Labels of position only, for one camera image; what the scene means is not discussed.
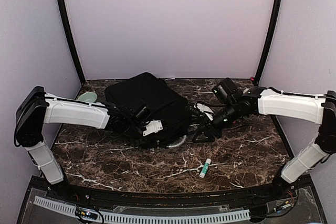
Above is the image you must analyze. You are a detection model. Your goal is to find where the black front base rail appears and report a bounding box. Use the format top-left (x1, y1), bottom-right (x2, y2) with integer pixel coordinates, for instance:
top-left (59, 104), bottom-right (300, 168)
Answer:
top-left (28, 174), bottom-right (313, 210)

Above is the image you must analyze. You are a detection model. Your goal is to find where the pale green ceramic bowl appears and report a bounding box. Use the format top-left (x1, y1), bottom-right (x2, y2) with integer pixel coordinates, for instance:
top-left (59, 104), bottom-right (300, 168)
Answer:
top-left (77, 92), bottom-right (98, 103)

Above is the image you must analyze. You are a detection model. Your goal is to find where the left black frame post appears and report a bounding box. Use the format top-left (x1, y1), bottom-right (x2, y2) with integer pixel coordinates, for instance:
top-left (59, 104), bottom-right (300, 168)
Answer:
top-left (57, 0), bottom-right (86, 85)

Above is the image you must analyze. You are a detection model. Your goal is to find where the white slotted cable duct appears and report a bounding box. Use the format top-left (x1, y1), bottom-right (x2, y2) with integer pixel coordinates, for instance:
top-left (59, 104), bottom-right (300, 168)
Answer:
top-left (33, 196), bottom-right (251, 223)

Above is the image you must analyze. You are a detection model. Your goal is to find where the black student backpack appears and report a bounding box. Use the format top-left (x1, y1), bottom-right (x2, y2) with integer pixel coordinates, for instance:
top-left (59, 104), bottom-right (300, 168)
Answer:
top-left (104, 72), bottom-right (192, 148)

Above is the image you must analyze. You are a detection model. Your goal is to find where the right black frame post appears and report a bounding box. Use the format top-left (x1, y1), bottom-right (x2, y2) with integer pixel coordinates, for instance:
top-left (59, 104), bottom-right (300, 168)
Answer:
top-left (251, 0), bottom-right (281, 86)

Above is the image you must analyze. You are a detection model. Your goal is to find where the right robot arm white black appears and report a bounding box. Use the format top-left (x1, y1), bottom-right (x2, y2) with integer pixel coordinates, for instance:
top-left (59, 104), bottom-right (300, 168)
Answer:
top-left (189, 78), bottom-right (335, 200)

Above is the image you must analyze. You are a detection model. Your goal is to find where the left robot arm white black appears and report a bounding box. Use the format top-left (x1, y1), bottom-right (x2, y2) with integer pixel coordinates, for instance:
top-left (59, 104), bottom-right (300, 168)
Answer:
top-left (14, 86), bottom-right (164, 201)

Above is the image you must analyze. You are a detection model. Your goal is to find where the green white glue stick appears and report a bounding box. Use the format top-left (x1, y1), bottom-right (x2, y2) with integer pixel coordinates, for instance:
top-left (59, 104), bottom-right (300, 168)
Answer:
top-left (199, 158), bottom-right (212, 178)

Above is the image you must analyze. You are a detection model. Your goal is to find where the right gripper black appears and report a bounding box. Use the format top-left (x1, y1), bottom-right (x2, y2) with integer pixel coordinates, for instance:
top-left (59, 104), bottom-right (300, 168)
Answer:
top-left (192, 101), bottom-right (240, 143)

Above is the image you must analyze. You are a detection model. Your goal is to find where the black frame post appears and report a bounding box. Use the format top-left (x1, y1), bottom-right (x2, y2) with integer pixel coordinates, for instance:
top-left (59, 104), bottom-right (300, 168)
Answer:
top-left (57, 0), bottom-right (86, 85)
top-left (251, 0), bottom-right (281, 86)

